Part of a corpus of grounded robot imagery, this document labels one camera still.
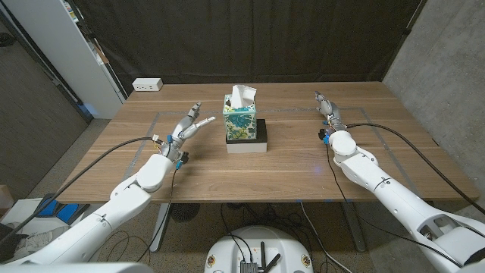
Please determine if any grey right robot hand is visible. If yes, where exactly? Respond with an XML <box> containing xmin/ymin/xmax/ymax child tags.
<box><xmin>314</xmin><ymin>90</ymin><xmax>347</xmax><ymax>133</ymax></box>

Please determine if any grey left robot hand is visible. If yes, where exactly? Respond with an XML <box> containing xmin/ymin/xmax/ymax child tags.
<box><xmin>159</xmin><ymin>101</ymin><xmax>217</xmax><ymax>163</ymax></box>

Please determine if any teal leaf print tissue box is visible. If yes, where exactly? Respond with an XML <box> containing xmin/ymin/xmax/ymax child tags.
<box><xmin>222</xmin><ymin>94</ymin><xmax>258</xmax><ymax>141</ymax></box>

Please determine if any white tissue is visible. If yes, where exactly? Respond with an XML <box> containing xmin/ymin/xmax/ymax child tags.
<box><xmin>230</xmin><ymin>84</ymin><xmax>258</xmax><ymax>110</ymax></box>

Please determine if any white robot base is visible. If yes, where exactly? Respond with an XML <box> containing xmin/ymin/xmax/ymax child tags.
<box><xmin>204</xmin><ymin>226</ymin><xmax>314</xmax><ymax>273</ymax></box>

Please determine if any white power strip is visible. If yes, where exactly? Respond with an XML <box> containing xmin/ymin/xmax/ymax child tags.
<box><xmin>131</xmin><ymin>77</ymin><xmax>164</xmax><ymax>93</ymax></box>

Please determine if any black floor fan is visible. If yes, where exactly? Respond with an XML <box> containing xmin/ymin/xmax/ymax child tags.
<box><xmin>169</xmin><ymin>203</ymin><xmax>201</xmax><ymax>223</ymax></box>

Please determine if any white table leg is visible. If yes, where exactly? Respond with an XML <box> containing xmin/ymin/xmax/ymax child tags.
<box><xmin>149</xmin><ymin>203</ymin><xmax>171</xmax><ymax>253</ymax></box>

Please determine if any black backdrop curtain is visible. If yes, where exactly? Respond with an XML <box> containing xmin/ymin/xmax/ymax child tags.
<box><xmin>71</xmin><ymin>0</ymin><xmax>425</xmax><ymax>96</ymax></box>

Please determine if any grey table leg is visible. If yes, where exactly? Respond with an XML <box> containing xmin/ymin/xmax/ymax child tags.
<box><xmin>340</xmin><ymin>202</ymin><xmax>368</xmax><ymax>253</ymax></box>

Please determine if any blue black foot pedal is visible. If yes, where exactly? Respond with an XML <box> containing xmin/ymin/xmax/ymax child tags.
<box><xmin>56</xmin><ymin>203</ymin><xmax>90</xmax><ymax>224</ymax></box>
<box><xmin>36</xmin><ymin>193</ymin><xmax>60</xmax><ymax>218</ymax></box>

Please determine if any white cabinet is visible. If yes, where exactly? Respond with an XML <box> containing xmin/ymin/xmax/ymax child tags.
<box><xmin>2</xmin><ymin>0</ymin><xmax>128</xmax><ymax>120</ymax></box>

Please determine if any grey sneaker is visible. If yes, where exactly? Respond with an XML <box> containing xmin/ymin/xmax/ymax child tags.
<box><xmin>14</xmin><ymin>226</ymin><xmax>71</xmax><ymax>259</ymax></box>

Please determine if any white floor platform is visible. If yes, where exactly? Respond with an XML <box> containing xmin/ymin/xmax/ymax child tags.
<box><xmin>0</xmin><ymin>197</ymin><xmax>50</xmax><ymax>228</ymax></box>

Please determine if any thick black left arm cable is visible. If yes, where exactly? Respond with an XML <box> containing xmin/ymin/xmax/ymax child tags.
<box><xmin>0</xmin><ymin>136</ymin><xmax>160</xmax><ymax>246</ymax></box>

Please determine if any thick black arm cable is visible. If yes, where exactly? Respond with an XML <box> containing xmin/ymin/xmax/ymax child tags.
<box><xmin>346</xmin><ymin>121</ymin><xmax>485</xmax><ymax>216</ymax></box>
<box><xmin>0</xmin><ymin>136</ymin><xmax>160</xmax><ymax>246</ymax></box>

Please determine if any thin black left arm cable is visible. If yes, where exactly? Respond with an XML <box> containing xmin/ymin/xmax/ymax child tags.
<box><xmin>135</xmin><ymin>166</ymin><xmax>179</xmax><ymax>263</ymax></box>

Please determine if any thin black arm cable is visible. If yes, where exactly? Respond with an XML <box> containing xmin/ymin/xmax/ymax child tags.
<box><xmin>135</xmin><ymin>166</ymin><xmax>179</xmax><ymax>263</ymax></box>
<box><xmin>324</xmin><ymin>143</ymin><xmax>462</xmax><ymax>268</ymax></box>

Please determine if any black and white pedestal box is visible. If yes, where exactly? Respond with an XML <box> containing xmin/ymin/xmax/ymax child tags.
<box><xmin>225</xmin><ymin>118</ymin><xmax>268</xmax><ymax>154</ymax></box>

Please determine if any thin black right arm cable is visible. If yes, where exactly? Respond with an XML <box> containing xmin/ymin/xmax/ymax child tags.
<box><xmin>324</xmin><ymin>143</ymin><xmax>462</xmax><ymax>268</ymax></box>

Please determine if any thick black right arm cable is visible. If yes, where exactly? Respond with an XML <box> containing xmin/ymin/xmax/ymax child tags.
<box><xmin>346</xmin><ymin>121</ymin><xmax>485</xmax><ymax>216</ymax></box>

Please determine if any black floor cable tangle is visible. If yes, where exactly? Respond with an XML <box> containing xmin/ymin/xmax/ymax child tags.
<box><xmin>219</xmin><ymin>203</ymin><xmax>304</xmax><ymax>247</ymax></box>

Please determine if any white floor cable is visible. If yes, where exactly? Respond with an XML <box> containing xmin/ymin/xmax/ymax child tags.
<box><xmin>300</xmin><ymin>202</ymin><xmax>353</xmax><ymax>273</ymax></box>

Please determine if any black round wall object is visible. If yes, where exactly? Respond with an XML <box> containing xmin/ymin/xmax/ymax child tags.
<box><xmin>0</xmin><ymin>32</ymin><xmax>16</xmax><ymax>49</ymax></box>

